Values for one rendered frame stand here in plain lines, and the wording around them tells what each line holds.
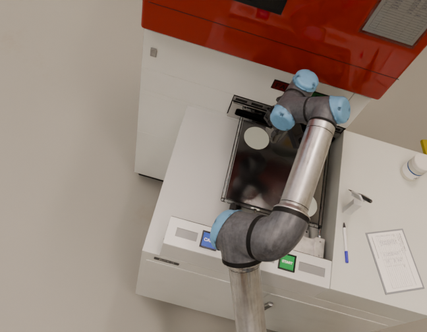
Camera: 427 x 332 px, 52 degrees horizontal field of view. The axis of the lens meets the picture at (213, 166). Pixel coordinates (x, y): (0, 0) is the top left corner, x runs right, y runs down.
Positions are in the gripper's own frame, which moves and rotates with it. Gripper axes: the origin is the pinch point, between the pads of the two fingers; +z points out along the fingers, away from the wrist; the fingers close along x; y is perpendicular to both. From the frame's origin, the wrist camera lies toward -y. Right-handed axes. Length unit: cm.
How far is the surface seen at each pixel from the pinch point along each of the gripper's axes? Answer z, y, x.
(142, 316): 98, -17, 60
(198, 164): 15.7, 11.4, 23.3
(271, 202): 7.9, -16.8, 11.6
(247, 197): 7.9, -11.0, 18.4
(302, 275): 1.8, -42.9, 21.3
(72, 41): 98, 155, 13
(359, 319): 26, -68, 1
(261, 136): 7.8, 7.2, -1.8
